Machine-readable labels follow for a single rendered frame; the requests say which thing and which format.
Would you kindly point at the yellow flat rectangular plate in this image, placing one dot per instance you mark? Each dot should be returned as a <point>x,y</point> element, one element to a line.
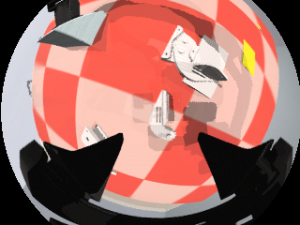
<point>248,58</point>

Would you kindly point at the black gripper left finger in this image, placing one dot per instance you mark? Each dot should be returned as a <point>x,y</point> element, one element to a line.
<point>90,166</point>

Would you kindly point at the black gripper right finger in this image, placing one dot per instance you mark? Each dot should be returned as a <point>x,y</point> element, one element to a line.
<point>230,164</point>

